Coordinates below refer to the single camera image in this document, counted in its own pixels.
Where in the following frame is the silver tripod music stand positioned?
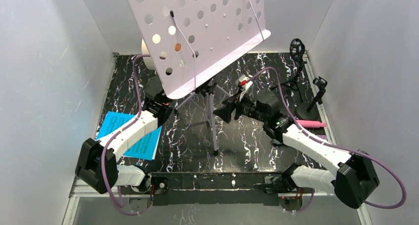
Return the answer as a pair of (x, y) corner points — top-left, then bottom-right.
(126, 0), (272, 156)

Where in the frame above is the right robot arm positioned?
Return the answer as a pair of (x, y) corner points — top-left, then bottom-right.
(213, 90), (379, 209)

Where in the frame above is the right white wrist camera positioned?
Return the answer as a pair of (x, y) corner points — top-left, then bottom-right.
(235, 75), (252, 101)

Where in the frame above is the purple cable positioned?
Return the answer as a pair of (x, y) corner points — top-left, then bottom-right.
(245, 67), (407, 214)
(100, 54), (151, 217)

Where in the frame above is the pink microphone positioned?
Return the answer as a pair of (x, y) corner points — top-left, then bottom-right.
(297, 120), (327, 128)

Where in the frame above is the blue sheet music page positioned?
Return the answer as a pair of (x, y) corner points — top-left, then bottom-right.
(96, 111), (162, 160)

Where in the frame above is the black tripod mic stand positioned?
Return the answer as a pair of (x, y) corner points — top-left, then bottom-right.
(273, 38), (307, 103)

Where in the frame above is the cream and orange drum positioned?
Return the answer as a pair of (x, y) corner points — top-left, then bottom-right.
(141, 39), (156, 71)

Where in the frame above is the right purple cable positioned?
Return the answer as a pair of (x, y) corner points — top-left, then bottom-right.
(245, 67), (407, 214)

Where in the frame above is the black round-base mic stand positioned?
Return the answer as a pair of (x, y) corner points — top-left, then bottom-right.
(295, 76), (328, 121)

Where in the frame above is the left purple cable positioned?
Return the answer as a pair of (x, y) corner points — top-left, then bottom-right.
(100, 54), (151, 217)

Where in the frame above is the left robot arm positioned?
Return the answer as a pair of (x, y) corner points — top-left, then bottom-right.
(75, 76), (173, 194)

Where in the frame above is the aluminium frame rail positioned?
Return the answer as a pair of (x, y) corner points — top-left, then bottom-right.
(63, 173), (372, 225)

